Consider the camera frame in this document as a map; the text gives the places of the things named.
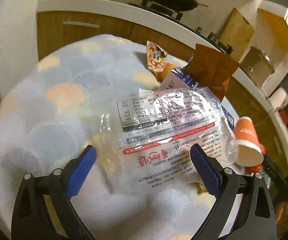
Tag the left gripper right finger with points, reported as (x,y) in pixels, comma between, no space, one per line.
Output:
(255,218)

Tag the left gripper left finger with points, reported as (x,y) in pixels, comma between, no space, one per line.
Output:
(32,220)

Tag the red paper cup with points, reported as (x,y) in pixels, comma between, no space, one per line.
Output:
(250,155)

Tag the clear printed plastic wrapper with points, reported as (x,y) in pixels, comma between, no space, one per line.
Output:
(147,138)

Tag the orange chip bag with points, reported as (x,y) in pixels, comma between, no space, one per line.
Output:
(212,69)

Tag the scallop pattern tablecloth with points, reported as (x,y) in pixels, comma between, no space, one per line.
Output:
(55,112)

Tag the white electric kettle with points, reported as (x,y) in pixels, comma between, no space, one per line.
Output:
(279,99)

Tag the steel stock pot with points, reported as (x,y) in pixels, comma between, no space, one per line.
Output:
(257,66)

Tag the blue white milk carton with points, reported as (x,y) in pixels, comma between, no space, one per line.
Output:
(177,78)

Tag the panda snack bag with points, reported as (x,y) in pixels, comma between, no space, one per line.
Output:
(156,57)

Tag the wooden cutting board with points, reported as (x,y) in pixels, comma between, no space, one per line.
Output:
(237,33)

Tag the black gas stove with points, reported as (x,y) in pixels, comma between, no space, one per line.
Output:
(175,16)

